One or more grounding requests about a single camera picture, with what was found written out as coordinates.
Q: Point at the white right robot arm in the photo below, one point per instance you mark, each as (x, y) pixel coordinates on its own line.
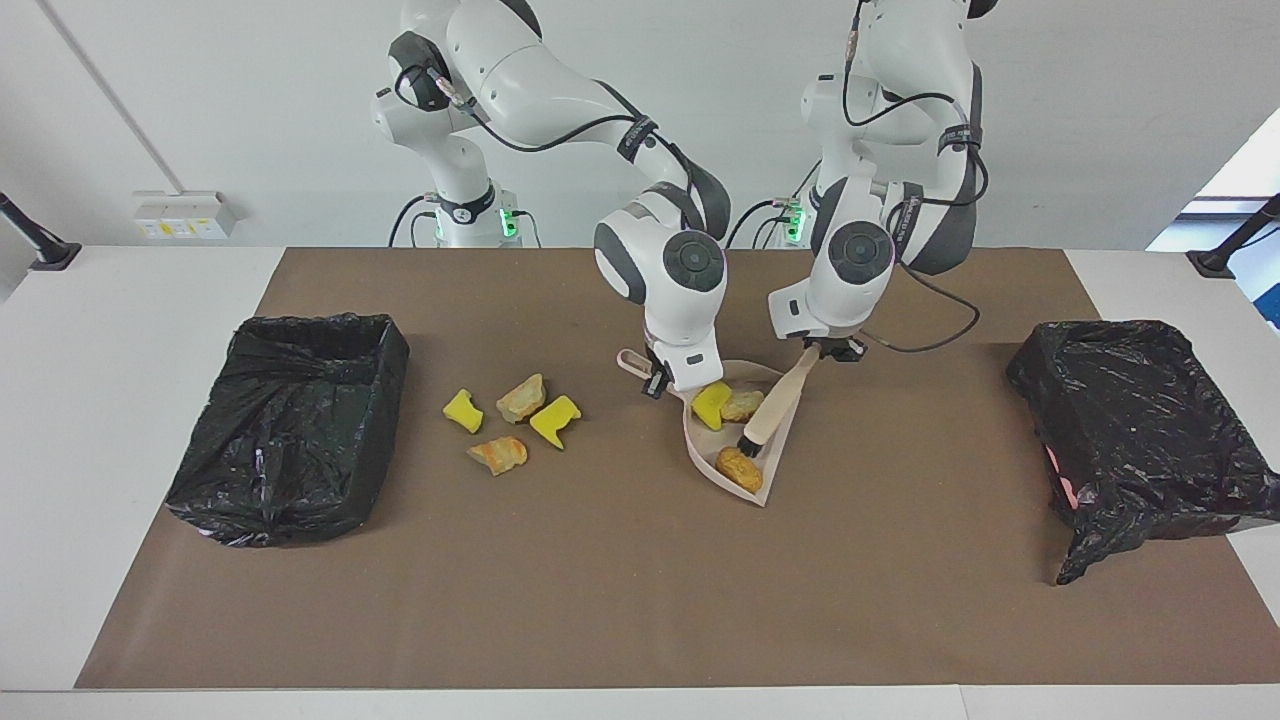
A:
(530, 80)

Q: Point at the pink bin with black bag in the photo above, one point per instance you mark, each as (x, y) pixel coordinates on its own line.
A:
(1140, 430)

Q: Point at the orange striped croissant piece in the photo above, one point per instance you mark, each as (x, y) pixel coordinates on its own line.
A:
(497, 455)

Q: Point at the yellow sponge wedge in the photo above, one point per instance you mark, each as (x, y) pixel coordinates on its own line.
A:
(712, 403)

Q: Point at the bright glass window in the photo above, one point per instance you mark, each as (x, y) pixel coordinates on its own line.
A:
(1240, 170)

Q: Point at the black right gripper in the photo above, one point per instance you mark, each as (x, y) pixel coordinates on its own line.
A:
(660, 360)

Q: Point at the pale fried dough piece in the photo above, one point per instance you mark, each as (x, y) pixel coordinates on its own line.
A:
(744, 405)

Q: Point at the notched yellow sponge piece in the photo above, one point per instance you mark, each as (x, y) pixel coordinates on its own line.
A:
(555, 421)

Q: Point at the brown table mat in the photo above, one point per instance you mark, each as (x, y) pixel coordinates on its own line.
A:
(600, 620)

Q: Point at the brown bread roll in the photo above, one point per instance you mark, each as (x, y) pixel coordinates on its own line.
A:
(740, 468)

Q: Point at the small yellow sponge piece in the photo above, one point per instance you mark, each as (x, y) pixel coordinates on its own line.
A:
(462, 410)

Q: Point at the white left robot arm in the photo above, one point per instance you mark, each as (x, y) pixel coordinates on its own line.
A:
(910, 60)

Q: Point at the beige hand brush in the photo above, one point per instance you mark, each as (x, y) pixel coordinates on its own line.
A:
(775, 405)

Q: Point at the pale pink plastic dustpan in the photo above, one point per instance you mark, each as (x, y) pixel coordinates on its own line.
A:
(772, 450)

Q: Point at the white wall socket box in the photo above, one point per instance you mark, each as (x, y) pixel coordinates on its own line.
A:
(180, 215)

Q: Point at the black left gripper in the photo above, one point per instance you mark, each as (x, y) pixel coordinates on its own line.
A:
(845, 350)

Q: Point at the pale bread chunk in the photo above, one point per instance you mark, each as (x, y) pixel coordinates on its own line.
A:
(521, 398)

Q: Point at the white wall conduit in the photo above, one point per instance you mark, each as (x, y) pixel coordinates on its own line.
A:
(100, 95)

